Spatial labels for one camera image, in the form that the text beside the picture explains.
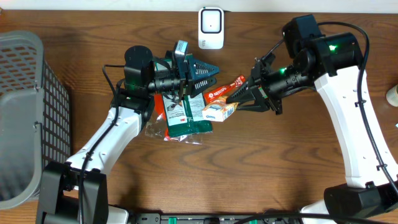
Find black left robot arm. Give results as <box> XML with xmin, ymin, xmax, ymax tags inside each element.
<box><xmin>36</xmin><ymin>40</ymin><xmax>220</xmax><ymax>223</ymax></box>

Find red dustpan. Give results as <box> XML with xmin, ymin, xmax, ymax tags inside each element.
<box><xmin>144</xmin><ymin>94</ymin><xmax>203</xmax><ymax>144</ymax></box>

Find white barcode scanner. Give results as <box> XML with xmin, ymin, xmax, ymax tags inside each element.
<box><xmin>198</xmin><ymin>7</ymin><xmax>225</xmax><ymax>50</ymax></box>

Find black left camera cable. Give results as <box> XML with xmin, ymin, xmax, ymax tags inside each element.
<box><xmin>77</xmin><ymin>63</ymin><xmax>127</xmax><ymax>224</ymax></box>

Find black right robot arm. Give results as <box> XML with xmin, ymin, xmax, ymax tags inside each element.
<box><xmin>227</xmin><ymin>15</ymin><xmax>397</xmax><ymax>223</ymax></box>

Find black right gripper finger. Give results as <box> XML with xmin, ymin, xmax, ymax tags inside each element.
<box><xmin>226</xmin><ymin>82</ymin><xmax>263</xmax><ymax>105</ymax></box>
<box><xmin>237</xmin><ymin>100</ymin><xmax>270</xmax><ymax>112</ymax></box>

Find grey plastic basket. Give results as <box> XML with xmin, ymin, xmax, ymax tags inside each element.
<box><xmin>1</xmin><ymin>30</ymin><xmax>72</xmax><ymax>210</ymax></box>

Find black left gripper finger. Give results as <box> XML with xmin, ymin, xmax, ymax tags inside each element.
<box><xmin>186</xmin><ymin>54</ymin><xmax>220</xmax><ymax>80</ymax></box>
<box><xmin>189</xmin><ymin>77</ymin><xmax>217</xmax><ymax>97</ymax></box>

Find red snack stick packet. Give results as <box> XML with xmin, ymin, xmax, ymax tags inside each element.
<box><xmin>204</xmin><ymin>75</ymin><xmax>246</xmax><ymax>104</ymax></box>

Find green grip gloves package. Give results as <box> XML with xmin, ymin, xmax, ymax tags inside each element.
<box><xmin>155</xmin><ymin>57</ymin><xmax>214</xmax><ymax>138</ymax></box>

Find black mounting rail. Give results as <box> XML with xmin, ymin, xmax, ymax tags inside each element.
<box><xmin>108</xmin><ymin>205</ymin><xmax>368</xmax><ymax>224</ymax></box>

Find orange tissue pack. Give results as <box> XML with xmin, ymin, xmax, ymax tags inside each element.
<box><xmin>202</xmin><ymin>96</ymin><xmax>239</xmax><ymax>122</ymax></box>

